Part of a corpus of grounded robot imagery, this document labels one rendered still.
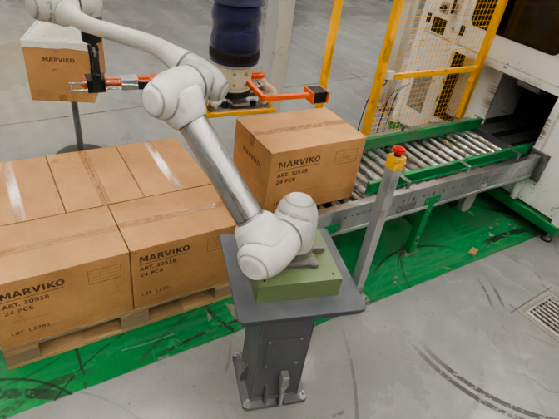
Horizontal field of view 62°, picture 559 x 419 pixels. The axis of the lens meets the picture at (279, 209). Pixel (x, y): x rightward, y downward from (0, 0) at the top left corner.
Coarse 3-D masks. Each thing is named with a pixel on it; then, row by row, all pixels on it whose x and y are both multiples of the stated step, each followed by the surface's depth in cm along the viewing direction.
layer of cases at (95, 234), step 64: (0, 192) 240; (64, 192) 247; (128, 192) 254; (192, 192) 262; (0, 256) 204; (64, 256) 209; (128, 256) 218; (192, 256) 240; (0, 320) 202; (64, 320) 220
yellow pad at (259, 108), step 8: (224, 104) 209; (256, 104) 218; (208, 112) 206; (216, 112) 207; (224, 112) 208; (232, 112) 209; (240, 112) 211; (248, 112) 213; (256, 112) 215; (264, 112) 216
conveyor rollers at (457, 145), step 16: (400, 144) 349; (416, 144) 349; (432, 144) 357; (448, 144) 356; (464, 144) 364; (480, 144) 363; (368, 160) 318; (384, 160) 329; (416, 160) 328; (432, 160) 329; (448, 160) 336; (368, 176) 306; (352, 192) 282; (320, 208) 265
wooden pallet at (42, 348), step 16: (208, 288) 261; (224, 288) 268; (160, 304) 248; (176, 304) 262; (192, 304) 264; (112, 320) 248; (128, 320) 242; (144, 320) 248; (64, 336) 237; (80, 336) 238; (96, 336) 239; (16, 352) 216; (32, 352) 221; (48, 352) 228
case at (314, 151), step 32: (256, 128) 246; (288, 128) 251; (320, 128) 256; (352, 128) 261; (256, 160) 242; (288, 160) 235; (320, 160) 247; (352, 160) 260; (256, 192) 250; (288, 192) 248; (320, 192) 261
